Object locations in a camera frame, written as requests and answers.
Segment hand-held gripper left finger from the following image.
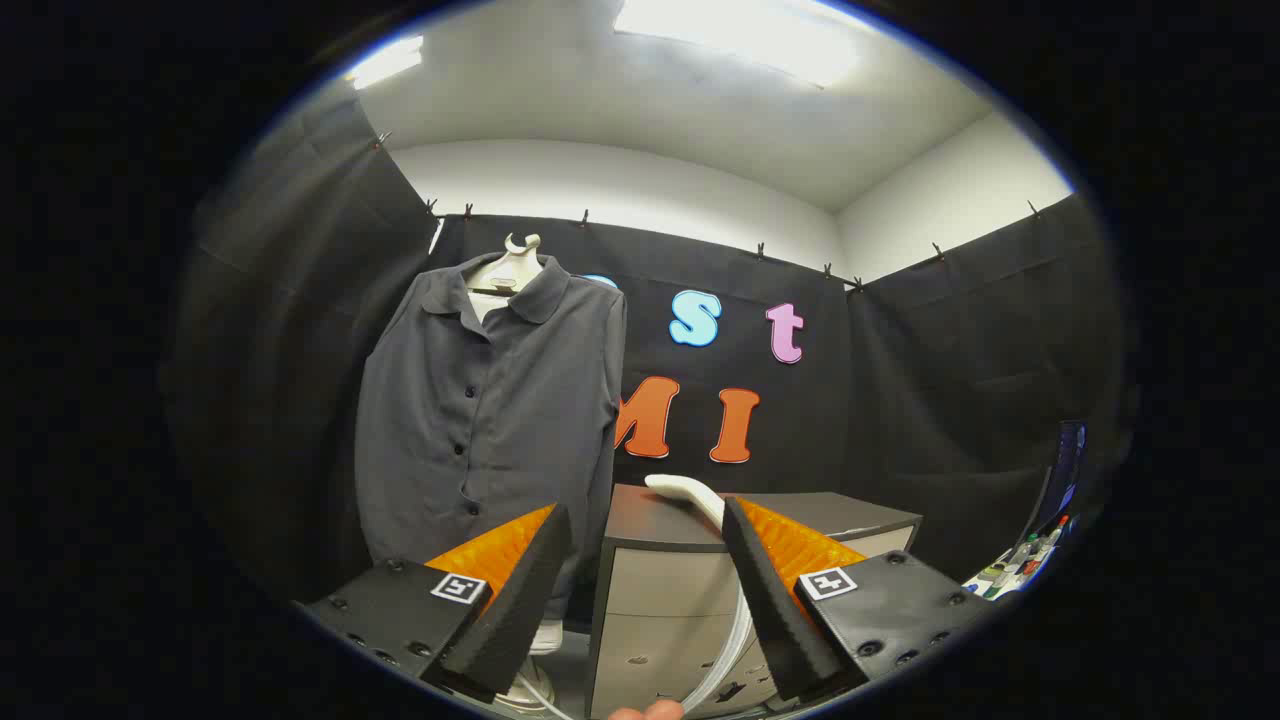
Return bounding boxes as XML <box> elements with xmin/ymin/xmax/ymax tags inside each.
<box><xmin>300</xmin><ymin>503</ymin><xmax>573</xmax><ymax>703</ymax></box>

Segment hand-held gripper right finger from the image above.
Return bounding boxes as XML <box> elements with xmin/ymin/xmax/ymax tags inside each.
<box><xmin>722</xmin><ymin>497</ymin><xmax>991</xmax><ymax>703</ymax></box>

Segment clear steamer hose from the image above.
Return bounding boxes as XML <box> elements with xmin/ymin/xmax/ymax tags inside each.
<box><xmin>680</xmin><ymin>585</ymin><xmax>753</xmax><ymax>713</ymax></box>

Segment dark grey button shirt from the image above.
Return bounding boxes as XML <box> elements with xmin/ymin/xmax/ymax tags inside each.
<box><xmin>355</xmin><ymin>253</ymin><xmax>628</xmax><ymax>621</ymax></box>

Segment white steamer stand base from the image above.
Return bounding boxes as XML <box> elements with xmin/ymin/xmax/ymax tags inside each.
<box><xmin>500</xmin><ymin>620</ymin><xmax>569</xmax><ymax>716</ymax></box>

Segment white clothes hanger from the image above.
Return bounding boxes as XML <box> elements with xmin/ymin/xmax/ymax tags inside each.
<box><xmin>468</xmin><ymin>233</ymin><xmax>546</xmax><ymax>323</ymax></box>

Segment grey cabinet with drawers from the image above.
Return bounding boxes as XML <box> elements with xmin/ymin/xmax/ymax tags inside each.
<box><xmin>585</xmin><ymin>485</ymin><xmax>923</xmax><ymax>720</ymax></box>

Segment black backdrop cloth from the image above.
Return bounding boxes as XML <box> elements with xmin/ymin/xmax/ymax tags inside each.
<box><xmin>165</xmin><ymin>85</ymin><xmax>1136</xmax><ymax>611</ymax></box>

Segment small coloured desk items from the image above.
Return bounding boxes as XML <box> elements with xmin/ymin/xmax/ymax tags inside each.
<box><xmin>965</xmin><ymin>515</ymin><xmax>1071</xmax><ymax>601</ymax></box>

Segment row of backdrop clips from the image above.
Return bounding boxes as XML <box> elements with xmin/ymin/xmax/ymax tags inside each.
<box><xmin>372</xmin><ymin>130</ymin><xmax>1043</xmax><ymax>293</ymax></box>

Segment small ceiling light panel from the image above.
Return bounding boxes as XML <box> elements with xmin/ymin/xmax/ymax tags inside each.
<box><xmin>345</xmin><ymin>35</ymin><xmax>426</xmax><ymax>91</ymax></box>

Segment large ceiling light panel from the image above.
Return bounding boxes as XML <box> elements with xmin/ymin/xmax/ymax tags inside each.
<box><xmin>612</xmin><ymin>0</ymin><xmax>861</xmax><ymax>89</ymax></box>

